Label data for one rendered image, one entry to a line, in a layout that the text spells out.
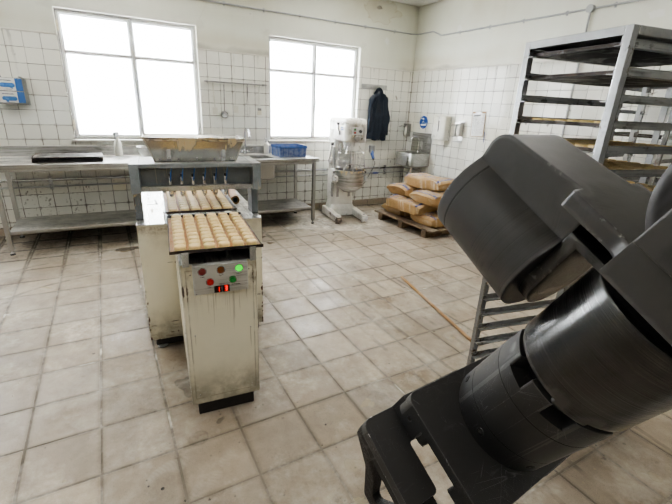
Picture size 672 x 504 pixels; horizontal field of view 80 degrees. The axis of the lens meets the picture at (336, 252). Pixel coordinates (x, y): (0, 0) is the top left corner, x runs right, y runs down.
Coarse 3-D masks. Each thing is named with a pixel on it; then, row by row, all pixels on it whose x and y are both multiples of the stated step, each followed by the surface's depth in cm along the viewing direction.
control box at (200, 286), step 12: (192, 264) 175; (204, 264) 176; (216, 264) 176; (228, 264) 179; (240, 264) 181; (192, 276) 176; (204, 276) 176; (216, 276) 178; (228, 276) 180; (240, 276) 183; (204, 288) 178; (228, 288) 182; (240, 288) 185
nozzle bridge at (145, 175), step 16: (144, 160) 229; (240, 160) 247; (144, 176) 226; (160, 176) 229; (176, 176) 233; (208, 176) 240; (240, 176) 247; (256, 176) 243; (256, 192) 257; (256, 208) 260
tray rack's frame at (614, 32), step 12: (564, 36) 156; (576, 36) 151; (588, 36) 147; (600, 36) 142; (612, 36) 139; (648, 36) 135; (660, 36) 137; (540, 48) 169; (552, 48) 176; (564, 48) 178; (660, 120) 183; (612, 132) 203; (660, 132) 183; (648, 156) 189
